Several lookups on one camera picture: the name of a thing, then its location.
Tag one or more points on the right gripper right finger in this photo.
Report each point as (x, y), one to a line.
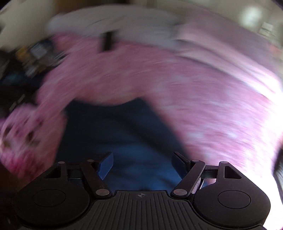
(190, 173)

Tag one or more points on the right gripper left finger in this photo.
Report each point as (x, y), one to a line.
(94, 172)

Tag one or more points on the navy blue garment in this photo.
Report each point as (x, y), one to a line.
(141, 142)

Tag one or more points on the pink floral bedspread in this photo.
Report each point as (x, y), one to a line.
(224, 107)

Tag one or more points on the small black device on bed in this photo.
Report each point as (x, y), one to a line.
(108, 41)

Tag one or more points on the folded light pink blanket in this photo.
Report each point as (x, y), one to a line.
(219, 42)

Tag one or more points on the grey striped pillow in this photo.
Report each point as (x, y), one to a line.
(129, 22)

